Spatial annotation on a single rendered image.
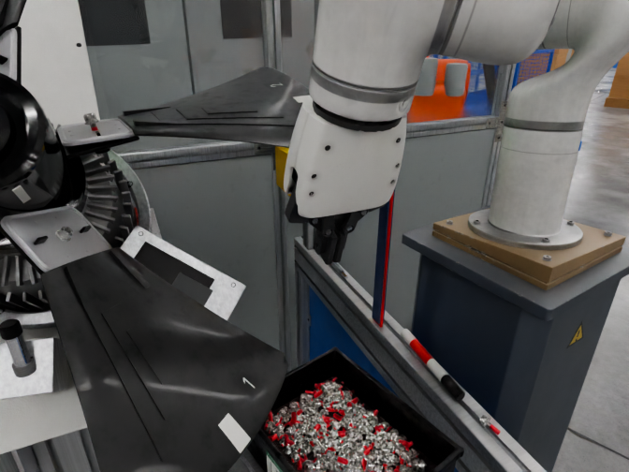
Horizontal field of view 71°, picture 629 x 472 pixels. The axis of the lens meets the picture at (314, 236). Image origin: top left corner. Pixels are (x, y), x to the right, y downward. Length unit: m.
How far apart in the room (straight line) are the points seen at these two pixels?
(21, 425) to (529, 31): 0.66
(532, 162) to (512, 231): 0.12
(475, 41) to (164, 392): 0.36
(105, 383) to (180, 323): 0.10
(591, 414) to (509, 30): 1.80
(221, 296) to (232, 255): 0.84
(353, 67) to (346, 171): 0.09
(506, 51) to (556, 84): 0.45
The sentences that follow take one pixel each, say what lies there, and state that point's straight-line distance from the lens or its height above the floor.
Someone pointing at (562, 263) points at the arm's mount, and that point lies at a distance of 0.77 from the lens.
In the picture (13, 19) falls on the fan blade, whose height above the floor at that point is 1.30.
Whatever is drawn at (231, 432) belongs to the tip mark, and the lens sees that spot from 0.44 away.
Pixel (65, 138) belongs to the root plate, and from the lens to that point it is 0.49.
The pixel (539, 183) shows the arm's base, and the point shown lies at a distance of 0.80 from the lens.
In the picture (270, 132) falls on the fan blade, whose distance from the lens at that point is 0.48.
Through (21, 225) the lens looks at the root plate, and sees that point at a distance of 0.46.
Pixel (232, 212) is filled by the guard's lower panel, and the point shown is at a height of 0.80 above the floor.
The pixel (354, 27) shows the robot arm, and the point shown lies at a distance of 0.32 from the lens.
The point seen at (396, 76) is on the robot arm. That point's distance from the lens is 0.33.
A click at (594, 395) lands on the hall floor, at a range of 2.11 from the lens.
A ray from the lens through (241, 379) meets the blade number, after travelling 0.46.
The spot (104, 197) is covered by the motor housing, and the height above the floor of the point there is 1.11.
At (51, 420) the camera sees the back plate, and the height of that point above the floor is 0.85.
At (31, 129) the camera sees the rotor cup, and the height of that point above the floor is 1.22.
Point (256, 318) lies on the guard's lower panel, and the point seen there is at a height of 0.39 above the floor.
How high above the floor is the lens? 1.30
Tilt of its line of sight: 26 degrees down
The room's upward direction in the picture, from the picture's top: straight up
